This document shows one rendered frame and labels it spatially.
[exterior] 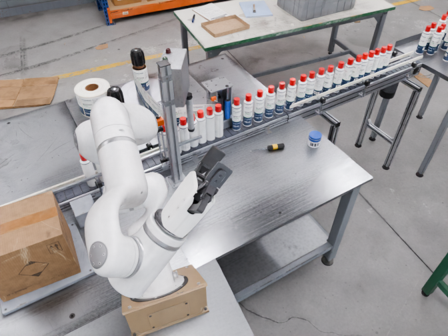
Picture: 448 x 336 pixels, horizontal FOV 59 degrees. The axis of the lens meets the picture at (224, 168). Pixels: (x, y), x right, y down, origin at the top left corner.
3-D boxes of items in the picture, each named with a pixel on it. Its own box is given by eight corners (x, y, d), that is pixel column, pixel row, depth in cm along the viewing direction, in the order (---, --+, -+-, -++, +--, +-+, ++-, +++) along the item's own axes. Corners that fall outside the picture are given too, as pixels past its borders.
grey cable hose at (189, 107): (193, 127, 194) (190, 91, 179) (196, 131, 192) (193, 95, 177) (186, 129, 193) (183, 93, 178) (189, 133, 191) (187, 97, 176)
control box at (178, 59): (189, 86, 182) (187, 48, 169) (184, 107, 170) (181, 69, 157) (168, 85, 183) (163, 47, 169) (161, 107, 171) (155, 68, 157)
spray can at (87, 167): (97, 178, 196) (87, 147, 182) (100, 185, 193) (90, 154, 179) (86, 182, 194) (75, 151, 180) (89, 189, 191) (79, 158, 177)
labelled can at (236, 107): (237, 125, 227) (238, 95, 212) (242, 129, 223) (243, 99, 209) (229, 127, 225) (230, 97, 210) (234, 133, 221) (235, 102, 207)
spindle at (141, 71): (147, 85, 253) (140, 44, 232) (153, 93, 247) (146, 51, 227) (134, 89, 249) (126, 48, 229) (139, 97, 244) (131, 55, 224)
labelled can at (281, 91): (279, 109, 237) (283, 79, 223) (285, 113, 234) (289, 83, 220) (273, 111, 235) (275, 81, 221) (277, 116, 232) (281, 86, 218)
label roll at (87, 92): (121, 104, 241) (117, 83, 230) (98, 121, 228) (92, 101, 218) (97, 95, 248) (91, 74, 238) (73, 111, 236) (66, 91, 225)
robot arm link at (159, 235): (179, 233, 81) (187, 223, 81) (180, 257, 73) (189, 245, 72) (145, 213, 79) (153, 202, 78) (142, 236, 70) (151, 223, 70)
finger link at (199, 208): (189, 207, 73) (206, 184, 72) (192, 226, 66) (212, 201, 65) (183, 205, 73) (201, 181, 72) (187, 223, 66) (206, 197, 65)
